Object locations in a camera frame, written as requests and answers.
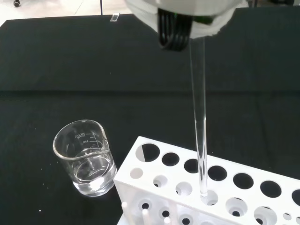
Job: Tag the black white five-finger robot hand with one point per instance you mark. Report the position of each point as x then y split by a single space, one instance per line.
187 14

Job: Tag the white test tube rack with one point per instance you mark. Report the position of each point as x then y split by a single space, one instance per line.
211 187

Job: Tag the black bench cloth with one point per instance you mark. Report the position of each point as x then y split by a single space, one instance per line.
70 82

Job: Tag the clear tape piece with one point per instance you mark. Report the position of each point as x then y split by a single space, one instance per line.
114 17

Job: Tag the black caster wheel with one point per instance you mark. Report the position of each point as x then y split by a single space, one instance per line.
17 2

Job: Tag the clear glass beaker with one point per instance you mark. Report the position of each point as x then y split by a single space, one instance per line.
93 173

